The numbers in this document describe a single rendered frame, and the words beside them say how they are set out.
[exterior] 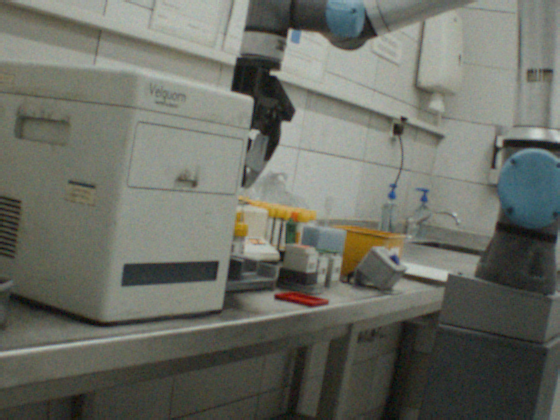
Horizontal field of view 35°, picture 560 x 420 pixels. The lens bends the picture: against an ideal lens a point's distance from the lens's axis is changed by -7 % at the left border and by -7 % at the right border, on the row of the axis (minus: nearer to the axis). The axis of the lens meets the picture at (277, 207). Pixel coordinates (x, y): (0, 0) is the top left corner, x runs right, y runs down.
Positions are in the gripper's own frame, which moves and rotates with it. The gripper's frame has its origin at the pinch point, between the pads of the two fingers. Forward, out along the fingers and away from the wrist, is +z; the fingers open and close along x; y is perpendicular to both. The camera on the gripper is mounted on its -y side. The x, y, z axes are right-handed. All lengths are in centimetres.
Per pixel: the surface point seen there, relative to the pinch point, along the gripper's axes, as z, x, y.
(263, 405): 74, -50, -125
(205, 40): -31, -50, -58
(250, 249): 13.9, -11.0, -25.7
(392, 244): 10, 9, -51
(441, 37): -64, -40, -212
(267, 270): 12.8, 10.4, 8.2
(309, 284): 16.4, 8.2, -13.0
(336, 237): 9.2, 1.7, -36.7
